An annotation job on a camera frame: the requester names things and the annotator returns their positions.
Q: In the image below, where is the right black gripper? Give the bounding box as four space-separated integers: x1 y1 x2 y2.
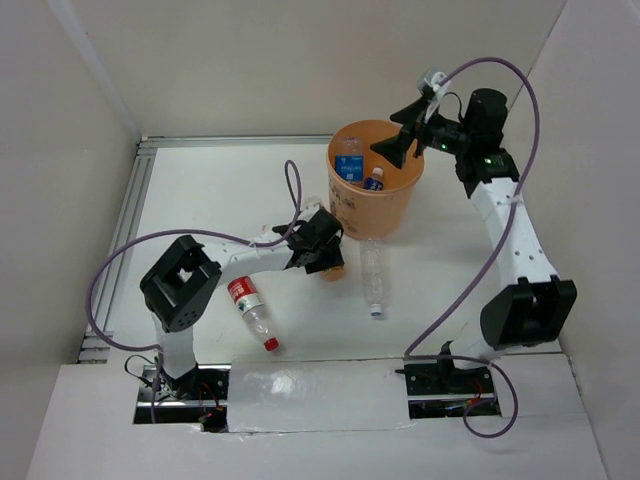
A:
371 95 475 169

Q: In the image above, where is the orange juice bottle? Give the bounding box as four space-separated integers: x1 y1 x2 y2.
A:
321 266 346 282

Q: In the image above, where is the blue label white cap bottle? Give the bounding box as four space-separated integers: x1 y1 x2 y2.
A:
363 167 384 191

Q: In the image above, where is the clear unlabeled bottle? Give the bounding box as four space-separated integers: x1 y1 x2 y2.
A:
360 238 387 320

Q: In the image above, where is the red label red cap bottle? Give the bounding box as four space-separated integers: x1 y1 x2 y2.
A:
227 276 280 352

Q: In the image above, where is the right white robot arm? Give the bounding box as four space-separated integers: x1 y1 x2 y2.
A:
371 86 577 392

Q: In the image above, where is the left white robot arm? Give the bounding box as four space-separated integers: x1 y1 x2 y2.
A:
140 204 344 399

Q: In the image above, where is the black label bottle by bin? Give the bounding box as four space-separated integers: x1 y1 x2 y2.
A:
300 196 324 212

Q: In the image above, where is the orange plastic bin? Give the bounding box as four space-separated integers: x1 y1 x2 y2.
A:
327 120 425 240

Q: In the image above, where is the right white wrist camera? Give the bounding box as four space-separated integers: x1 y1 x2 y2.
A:
417 68 451 123

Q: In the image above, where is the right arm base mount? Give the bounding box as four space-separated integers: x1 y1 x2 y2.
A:
394 359 501 420

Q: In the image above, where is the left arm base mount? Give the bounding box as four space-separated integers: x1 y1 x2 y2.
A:
123 354 230 434

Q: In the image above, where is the aluminium frame rail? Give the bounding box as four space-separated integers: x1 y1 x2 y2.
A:
79 132 496 364

